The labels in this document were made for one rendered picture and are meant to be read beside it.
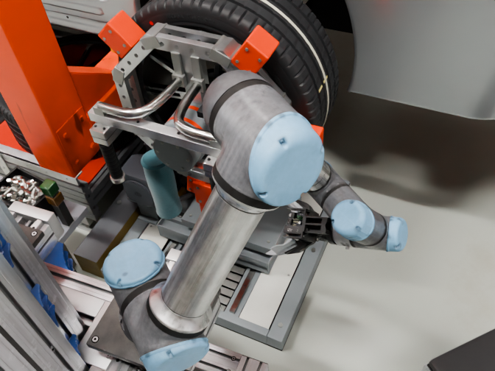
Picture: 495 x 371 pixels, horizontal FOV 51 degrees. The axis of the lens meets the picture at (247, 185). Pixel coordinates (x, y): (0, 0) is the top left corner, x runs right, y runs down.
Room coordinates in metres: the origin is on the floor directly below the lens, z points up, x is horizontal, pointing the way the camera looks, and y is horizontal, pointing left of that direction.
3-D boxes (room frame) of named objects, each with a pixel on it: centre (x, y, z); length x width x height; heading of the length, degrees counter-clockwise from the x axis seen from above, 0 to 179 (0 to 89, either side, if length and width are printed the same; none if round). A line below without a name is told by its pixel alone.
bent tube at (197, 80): (1.00, 0.09, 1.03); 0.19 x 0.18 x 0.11; 151
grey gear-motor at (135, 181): (1.52, 0.33, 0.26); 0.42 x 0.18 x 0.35; 151
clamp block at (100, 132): (1.06, 0.36, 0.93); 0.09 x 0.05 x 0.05; 151
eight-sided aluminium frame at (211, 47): (1.16, 0.11, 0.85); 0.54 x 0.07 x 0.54; 61
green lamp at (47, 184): (1.12, 0.63, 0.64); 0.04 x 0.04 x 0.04; 61
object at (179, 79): (1.10, 0.26, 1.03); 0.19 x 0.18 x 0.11; 151
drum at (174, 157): (1.10, 0.15, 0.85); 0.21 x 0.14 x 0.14; 151
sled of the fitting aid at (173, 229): (1.34, 0.08, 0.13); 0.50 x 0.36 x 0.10; 61
